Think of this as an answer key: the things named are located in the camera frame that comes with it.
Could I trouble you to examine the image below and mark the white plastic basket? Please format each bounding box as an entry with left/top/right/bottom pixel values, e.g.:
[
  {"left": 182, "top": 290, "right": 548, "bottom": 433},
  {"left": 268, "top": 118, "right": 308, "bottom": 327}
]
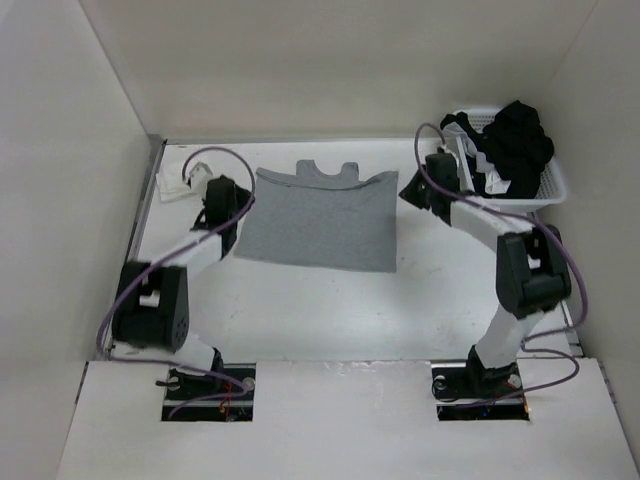
[{"left": 452, "top": 105, "right": 569, "bottom": 213}]

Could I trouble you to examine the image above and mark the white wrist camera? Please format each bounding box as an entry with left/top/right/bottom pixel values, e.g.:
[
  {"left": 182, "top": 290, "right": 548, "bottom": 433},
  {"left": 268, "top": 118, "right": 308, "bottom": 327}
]
[
  {"left": 186, "top": 162, "right": 213, "bottom": 196},
  {"left": 437, "top": 139, "right": 458, "bottom": 156}
]

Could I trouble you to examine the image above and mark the white folded tank top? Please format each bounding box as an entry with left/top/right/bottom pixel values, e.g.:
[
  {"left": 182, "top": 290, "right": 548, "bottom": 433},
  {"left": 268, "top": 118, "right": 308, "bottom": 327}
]
[{"left": 156, "top": 165, "right": 194, "bottom": 203}]

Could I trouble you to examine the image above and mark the black clothes pile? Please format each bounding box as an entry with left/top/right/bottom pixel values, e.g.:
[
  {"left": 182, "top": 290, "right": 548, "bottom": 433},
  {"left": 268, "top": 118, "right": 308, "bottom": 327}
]
[{"left": 440, "top": 100, "right": 554, "bottom": 199}]

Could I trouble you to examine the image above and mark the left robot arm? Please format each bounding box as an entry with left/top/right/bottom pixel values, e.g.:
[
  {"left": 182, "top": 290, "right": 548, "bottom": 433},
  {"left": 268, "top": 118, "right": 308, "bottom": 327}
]
[{"left": 110, "top": 176, "right": 251, "bottom": 399}]

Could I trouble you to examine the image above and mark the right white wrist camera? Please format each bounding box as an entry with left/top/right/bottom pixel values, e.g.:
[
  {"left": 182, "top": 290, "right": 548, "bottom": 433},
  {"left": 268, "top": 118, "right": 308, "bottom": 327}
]
[{"left": 437, "top": 139, "right": 458, "bottom": 156}]

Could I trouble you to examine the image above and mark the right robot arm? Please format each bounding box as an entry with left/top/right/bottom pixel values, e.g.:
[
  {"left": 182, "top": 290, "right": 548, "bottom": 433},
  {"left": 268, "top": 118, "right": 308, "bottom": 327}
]
[{"left": 399, "top": 152, "right": 571, "bottom": 401}]

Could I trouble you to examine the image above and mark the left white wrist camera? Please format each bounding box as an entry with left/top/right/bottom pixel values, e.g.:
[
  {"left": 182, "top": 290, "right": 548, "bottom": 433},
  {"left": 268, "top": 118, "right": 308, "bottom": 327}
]
[{"left": 186, "top": 162, "right": 213, "bottom": 196}]

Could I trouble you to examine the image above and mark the white cloth in basket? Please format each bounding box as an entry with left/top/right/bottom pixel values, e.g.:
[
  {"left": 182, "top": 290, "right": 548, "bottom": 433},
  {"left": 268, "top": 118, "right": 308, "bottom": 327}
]
[{"left": 442, "top": 122, "right": 511, "bottom": 198}]

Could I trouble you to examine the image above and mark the grey tank top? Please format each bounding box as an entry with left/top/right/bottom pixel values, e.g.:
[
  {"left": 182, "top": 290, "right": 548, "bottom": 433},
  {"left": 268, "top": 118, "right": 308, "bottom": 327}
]
[{"left": 234, "top": 160, "right": 399, "bottom": 273}]

